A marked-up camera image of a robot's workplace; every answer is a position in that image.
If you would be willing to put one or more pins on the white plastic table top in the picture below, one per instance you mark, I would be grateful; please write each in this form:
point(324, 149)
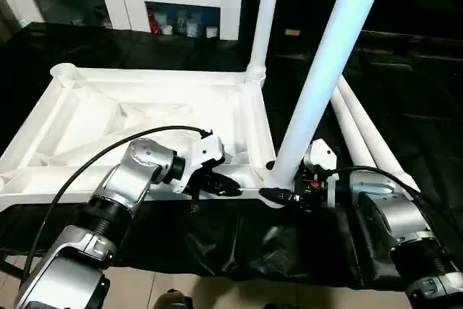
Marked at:
point(87, 121)

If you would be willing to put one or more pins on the white plastic table leg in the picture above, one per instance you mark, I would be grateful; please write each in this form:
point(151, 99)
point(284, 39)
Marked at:
point(376, 132)
point(333, 56)
point(265, 12)
point(354, 135)

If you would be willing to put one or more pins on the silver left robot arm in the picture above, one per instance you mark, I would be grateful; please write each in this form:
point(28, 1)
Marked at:
point(123, 186)

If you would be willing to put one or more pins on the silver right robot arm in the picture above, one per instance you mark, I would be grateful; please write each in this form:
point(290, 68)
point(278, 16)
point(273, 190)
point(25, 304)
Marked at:
point(398, 215)

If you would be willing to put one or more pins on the black work mat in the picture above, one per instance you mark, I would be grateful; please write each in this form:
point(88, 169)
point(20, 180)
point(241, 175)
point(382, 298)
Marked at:
point(289, 244)

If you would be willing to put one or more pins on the dark left robot foot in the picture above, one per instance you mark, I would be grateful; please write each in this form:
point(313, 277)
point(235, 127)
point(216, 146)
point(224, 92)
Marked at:
point(172, 300)

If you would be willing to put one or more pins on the small tan tag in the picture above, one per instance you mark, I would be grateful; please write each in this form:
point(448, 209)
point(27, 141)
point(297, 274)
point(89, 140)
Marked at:
point(292, 32)

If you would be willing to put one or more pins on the red bottle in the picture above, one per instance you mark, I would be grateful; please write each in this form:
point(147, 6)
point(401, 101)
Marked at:
point(152, 23)

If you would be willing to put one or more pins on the black tripod stand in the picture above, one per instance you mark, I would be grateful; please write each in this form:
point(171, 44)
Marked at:
point(11, 267)

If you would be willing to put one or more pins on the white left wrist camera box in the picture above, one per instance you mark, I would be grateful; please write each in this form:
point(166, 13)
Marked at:
point(202, 155)

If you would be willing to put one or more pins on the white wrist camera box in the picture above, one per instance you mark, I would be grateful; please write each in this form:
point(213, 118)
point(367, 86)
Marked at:
point(202, 155)
point(320, 157)

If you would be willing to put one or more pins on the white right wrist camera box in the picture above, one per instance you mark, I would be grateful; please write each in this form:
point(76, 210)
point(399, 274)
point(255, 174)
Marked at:
point(320, 157)

